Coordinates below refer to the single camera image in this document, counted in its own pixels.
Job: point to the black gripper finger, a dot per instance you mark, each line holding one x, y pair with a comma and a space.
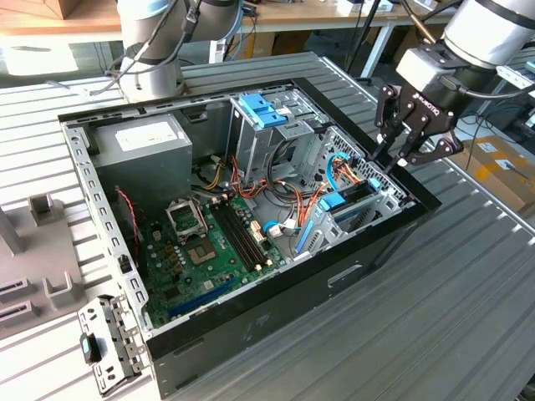
443, 152
388, 113

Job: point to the hard disk blue carrier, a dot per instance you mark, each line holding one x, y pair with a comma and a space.
333, 201

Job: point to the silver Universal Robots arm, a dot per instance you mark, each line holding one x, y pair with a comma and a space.
485, 33

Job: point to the grey metal disk bay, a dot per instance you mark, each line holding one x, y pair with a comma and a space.
388, 204

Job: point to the cardboard box white labels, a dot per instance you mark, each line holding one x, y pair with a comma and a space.
497, 179

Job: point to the black stand pole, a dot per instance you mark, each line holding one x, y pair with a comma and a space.
360, 46

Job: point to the black electronic box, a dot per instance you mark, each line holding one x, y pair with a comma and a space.
516, 119

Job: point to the long wooden desk white legs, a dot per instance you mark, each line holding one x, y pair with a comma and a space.
313, 14

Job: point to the blue plastic bay latch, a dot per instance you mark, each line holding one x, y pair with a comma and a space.
259, 108

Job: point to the grey metal drive cage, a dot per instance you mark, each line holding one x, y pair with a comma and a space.
255, 150

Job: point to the black RAM slot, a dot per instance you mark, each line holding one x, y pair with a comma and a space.
236, 236
248, 229

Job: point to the black open PC case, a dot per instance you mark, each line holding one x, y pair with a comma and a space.
292, 301

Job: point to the CPU socket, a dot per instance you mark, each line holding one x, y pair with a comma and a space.
200, 252

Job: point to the grey power supply unit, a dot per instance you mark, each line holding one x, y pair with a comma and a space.
142, 167

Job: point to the green motherboard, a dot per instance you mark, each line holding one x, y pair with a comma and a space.
192, 284

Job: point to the blue expansion slot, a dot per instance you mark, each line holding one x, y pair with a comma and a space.
200, 298

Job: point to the grey parts rack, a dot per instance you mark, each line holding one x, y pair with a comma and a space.
42, 259

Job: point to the black latch teal sticker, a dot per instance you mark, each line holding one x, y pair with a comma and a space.
86, 348

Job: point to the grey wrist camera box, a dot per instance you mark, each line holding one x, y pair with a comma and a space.
418, 69

